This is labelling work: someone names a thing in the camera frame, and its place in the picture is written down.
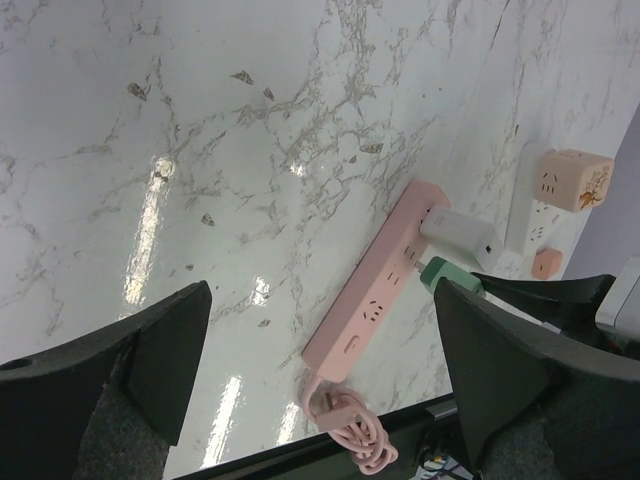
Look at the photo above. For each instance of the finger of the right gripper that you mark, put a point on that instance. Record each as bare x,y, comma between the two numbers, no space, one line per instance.
566,304

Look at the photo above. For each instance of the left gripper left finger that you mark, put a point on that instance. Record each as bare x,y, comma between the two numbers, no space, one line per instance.
109,404

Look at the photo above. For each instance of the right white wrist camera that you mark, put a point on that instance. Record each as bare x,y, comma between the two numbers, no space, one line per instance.
619,312

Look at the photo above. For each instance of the white triangular power strip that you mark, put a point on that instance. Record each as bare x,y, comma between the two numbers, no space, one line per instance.
530,221

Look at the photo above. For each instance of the small salmon charger plug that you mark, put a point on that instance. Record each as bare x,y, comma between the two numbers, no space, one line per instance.
546,263

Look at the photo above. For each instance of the white charger adapter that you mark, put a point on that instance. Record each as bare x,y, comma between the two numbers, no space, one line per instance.
470,239

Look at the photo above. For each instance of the pink power strip with cord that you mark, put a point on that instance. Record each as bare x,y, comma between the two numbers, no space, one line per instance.
351,322

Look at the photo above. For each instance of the beige deer cube socket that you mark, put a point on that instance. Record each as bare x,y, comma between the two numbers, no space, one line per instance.
572,180

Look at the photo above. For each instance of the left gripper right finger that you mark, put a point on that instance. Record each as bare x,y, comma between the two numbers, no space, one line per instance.
535,401

